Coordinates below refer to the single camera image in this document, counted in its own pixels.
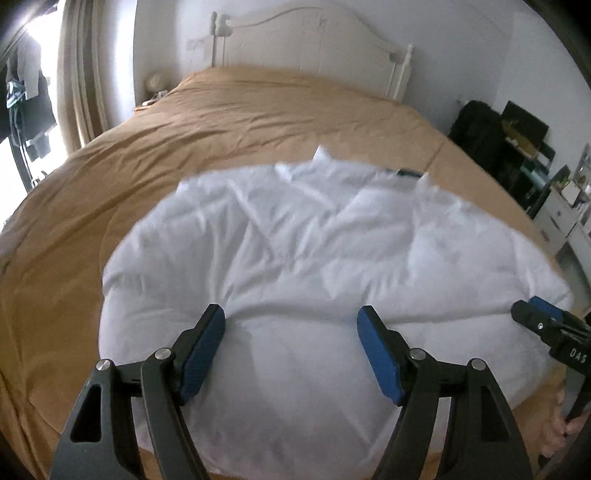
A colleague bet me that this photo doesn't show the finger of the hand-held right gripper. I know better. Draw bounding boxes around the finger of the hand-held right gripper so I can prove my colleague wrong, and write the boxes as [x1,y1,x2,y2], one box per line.
[510,299,563,345]
[527,296,579,325]

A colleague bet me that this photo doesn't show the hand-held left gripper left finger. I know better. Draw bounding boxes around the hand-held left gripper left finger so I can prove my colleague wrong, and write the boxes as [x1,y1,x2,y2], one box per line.
[48,303,227,480]

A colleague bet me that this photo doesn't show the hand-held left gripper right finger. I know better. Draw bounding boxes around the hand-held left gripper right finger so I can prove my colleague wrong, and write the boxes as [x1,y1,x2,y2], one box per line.
[356,305,532,480]

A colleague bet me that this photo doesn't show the white duvet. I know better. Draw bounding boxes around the white duvet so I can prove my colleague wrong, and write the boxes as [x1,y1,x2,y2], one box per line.
[99,147,575,476]

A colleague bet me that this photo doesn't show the dark hanging clothes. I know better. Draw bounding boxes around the dark hanging clothes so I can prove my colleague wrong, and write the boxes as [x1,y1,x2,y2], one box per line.
[4,37,57,162]

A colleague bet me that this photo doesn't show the person's right hand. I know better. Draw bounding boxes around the person's right hand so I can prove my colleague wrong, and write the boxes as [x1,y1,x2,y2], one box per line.
[537,385,573,468]

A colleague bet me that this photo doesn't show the white drawer cabinet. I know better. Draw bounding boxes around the white drawer cabinet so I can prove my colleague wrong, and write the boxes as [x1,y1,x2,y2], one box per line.
[534,182,591,260]

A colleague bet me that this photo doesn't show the black cluttered shelf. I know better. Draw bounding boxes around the black cluttered shelf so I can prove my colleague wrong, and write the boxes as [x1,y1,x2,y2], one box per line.
[501,100,556,206]

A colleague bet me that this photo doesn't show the black bag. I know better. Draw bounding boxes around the black bag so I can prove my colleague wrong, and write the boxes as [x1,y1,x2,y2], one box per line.
[449,100,505,185]

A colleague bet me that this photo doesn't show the bed with tan cover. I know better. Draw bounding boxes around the bed with tan cover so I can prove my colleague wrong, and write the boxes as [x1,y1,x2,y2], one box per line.
[0,65,568,480]

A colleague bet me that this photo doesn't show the beige curtain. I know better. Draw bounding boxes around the beige curtain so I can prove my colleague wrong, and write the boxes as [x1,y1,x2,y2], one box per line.
[58,0,139,158]

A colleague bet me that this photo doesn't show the white bed headboard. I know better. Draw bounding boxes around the white bed headboard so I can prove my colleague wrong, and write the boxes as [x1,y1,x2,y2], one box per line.
[210,2,414,100]

